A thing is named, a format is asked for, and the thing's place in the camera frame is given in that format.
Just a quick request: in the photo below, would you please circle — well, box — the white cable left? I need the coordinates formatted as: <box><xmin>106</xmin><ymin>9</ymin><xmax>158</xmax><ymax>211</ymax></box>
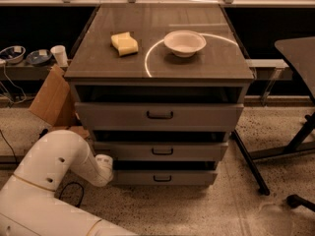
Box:
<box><xmin>0</xmin><ymin>61</ymin><xmax>28</xmax><ymax>105</ymax></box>

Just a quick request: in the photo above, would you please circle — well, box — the white bowl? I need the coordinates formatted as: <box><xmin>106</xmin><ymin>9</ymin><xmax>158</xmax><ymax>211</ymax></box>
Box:
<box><xmin>163</xmin><ymin>30</ymin><xmax>207</xmax><ymax>58</ymax></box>

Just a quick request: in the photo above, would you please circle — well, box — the black left stand leg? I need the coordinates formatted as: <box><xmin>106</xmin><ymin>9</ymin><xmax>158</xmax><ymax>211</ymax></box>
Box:
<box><xmin>38</xmin><ymin>129</ymin><xmax>48</xmax><ymax>139</ymax></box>

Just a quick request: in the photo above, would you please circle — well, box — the black chair caster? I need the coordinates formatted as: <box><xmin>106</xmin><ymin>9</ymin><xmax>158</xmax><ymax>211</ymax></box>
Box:
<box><xmin>286</xmin><ymin>195</ymin><xmax>315</xmax><ymax>212</ymax></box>

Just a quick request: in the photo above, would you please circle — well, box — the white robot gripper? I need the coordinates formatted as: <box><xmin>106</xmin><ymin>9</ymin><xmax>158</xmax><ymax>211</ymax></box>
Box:
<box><xmin>95</xmin><ymin>154</ymin><xmax>113</xmax><ymax>181</ymax></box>

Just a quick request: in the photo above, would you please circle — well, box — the yellow sponge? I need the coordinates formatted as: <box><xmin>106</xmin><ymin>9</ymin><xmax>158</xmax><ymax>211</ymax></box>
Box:
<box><xmin>111</xmin><ymin>31</ymin><xmax>138</xmax><ymax>56</ymax></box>

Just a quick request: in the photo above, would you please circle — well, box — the grey drawer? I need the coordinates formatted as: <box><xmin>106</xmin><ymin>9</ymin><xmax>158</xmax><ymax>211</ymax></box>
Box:
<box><xmin>94</xmin><ymin>142</ymin><xmax>228</xmax><ymax>161</ymax></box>
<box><xmin>75</xmin><ymin>102</ymin><xmax>243</xmax><ymax>132</ymax></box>
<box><xmin>112</xmin><ymin>160</ymin><xmax>218</xmax><ymax>186</ymax></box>

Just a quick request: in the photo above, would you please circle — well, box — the blue bowl left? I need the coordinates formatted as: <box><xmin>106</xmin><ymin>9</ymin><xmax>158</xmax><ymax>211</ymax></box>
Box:
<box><xmin>0</xmin><ymin>45</ymin><xmax>26</xmax><ymax>65</ymax></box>

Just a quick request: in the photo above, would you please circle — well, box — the black floor cable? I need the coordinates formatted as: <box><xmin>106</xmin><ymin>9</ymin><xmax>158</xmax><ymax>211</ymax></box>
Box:
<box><xmin>0</xmin><ymin>128</ymin><xmax>86</xmax><ymax>208</ymax></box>

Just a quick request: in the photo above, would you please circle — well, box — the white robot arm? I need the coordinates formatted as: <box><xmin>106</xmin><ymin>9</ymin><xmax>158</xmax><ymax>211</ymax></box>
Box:
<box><xmin>0</xmin><ymin>130</ymin><xmax>135</xmax><ymax>236</ymax></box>

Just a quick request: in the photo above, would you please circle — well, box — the white paper cup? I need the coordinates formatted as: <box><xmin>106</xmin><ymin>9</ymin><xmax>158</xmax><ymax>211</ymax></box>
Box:
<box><xmin>50</xmin><ymin>45</ymin><xmax>68</xmax><ymax>67</ymax></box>

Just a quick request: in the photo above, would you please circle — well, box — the dark side table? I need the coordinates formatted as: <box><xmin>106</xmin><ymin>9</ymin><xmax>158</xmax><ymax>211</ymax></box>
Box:
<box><xmin>251</xmin><ymin>36</ymin><xmax>315</xmax><ymax>159</ymax></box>

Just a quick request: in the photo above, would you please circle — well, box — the brown cardboard box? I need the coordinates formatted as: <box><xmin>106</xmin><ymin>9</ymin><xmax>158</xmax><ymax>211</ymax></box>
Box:
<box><xmin>29</xmin><ymin>65</ymin><xmax>90</xmax><ymax>139</ymax></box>

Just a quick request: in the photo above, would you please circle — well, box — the blue bowl right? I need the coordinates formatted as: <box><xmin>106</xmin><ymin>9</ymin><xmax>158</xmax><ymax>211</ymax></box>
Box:
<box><xmin>26</xmin><ymin>49</ymin><xmax>52</xmax><ymax>66</ymax></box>

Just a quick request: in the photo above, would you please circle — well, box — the black right stand leg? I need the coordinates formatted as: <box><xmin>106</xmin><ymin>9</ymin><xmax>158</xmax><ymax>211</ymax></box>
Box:
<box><xmin>232</xmin><ymin>130</ymin><xmax>270</xmax><ymax>196</ymax></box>

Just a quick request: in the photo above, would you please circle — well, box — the grey drawer cabinet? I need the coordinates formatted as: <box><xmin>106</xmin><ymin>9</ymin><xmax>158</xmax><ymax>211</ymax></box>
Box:
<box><xmin>64</xmin><ymin>3</ymin><xmax>255</xmax><ymax>179</ymax></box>

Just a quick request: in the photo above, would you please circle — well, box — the blue bowl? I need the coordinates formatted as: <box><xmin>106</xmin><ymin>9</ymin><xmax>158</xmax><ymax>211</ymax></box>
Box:
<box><xmin>0</xmin><ymin>45</ymin><xmax>26</xmax><ymax>65</ymax></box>
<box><xmin>26</xmin><ymin>49</ymin><xmax>52</xmax><ymax>66</ymax></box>

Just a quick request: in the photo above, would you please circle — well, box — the black stand leg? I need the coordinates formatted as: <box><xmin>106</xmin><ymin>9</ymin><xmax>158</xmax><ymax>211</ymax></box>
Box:
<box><xmin>38</xmin><ymin>129</ymin><xmax>48</xmax><ymax>139</ymax></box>
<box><xmin>232</xmin><ymin>130</ymin><xmax>270</xmax><ymax>196</ymax></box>

